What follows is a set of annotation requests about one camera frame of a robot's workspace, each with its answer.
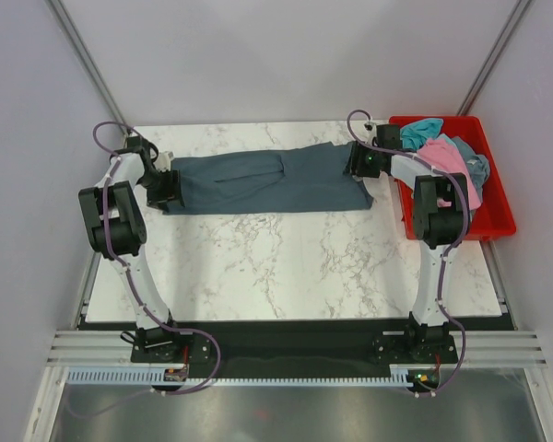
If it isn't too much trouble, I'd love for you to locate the aluminium frame post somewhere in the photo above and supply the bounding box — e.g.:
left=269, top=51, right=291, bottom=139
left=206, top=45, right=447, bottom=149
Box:
left=45, top=0, right=126, bottom=123
left=456, top=0, right=535, bottom=116

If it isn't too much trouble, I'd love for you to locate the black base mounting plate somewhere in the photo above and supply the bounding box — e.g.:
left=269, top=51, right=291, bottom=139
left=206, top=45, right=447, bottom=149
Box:
left=86, top=314, right=514, bottom=379

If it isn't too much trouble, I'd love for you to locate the dark blue-grey t shirt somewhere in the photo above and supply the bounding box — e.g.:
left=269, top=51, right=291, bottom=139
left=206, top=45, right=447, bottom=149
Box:
left=165, top=142, right=372, bottom=215

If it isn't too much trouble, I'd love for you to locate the right aluminium frame post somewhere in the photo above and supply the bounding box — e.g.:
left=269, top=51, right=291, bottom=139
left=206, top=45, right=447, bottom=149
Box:
left=456, top=0, right=535, bottom=116

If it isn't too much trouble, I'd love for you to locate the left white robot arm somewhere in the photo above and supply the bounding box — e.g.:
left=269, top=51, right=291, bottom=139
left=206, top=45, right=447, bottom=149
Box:
left=78, top=134, right=184, bottom=362

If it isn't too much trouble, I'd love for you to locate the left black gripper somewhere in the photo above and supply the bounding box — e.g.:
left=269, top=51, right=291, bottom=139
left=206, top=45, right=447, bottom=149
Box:
left=136, top=169, right=185, bottom=215

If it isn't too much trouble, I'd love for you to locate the aluminium front rail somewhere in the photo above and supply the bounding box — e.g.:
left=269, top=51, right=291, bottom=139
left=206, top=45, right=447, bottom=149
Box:
left=47, top=331, right=547, bottom=368

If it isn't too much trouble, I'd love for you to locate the grey-blue t shirt in bin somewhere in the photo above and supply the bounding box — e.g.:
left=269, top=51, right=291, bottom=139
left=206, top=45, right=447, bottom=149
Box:
left=452, top=136, right=490, bottom=199

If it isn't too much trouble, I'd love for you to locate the pink t shirt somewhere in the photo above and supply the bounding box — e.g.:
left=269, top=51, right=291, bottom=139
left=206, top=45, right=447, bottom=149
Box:
left=418, top=134, right=481, bottom=210

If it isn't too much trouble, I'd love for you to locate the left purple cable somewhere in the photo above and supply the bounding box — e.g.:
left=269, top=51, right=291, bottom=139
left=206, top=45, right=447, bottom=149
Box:
left=63, top=122, right=222, bottom=418

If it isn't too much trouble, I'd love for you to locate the purple cable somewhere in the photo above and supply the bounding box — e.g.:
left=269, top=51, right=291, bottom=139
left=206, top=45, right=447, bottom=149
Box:
left=63, top=122, right=222, bottom=418
left=346, top=109, right=472, bottom=400

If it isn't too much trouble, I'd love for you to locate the teal t shirt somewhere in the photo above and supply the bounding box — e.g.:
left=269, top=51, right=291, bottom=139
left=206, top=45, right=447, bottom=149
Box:
left=400, top=118, right=444, bottom=151

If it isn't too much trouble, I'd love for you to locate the left aluminium frame post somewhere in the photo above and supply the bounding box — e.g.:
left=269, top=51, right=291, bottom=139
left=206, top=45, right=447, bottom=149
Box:
left=45, top=0, right=126, bottom=123

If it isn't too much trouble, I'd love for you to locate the red plastic bin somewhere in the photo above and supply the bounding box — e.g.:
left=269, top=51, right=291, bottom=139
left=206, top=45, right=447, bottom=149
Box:
left=389, top=115, right=516, bottom=242

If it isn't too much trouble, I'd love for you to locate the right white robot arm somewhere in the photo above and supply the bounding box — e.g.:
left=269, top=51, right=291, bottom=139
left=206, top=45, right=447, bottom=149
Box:
left=346, top=119, right=470, bottom=363

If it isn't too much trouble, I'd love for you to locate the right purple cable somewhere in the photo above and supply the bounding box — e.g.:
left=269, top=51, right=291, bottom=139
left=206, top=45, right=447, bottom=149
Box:
left=346, top=109, right=472, bottom=400

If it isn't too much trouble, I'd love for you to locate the white slotted cable duct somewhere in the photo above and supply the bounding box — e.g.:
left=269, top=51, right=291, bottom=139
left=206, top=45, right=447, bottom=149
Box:
left=65, top=366, right=439, bottom=388

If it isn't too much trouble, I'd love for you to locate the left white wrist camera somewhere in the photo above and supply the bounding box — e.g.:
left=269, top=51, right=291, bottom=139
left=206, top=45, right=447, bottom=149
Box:
left=153, top=151, right=174, bottom=172

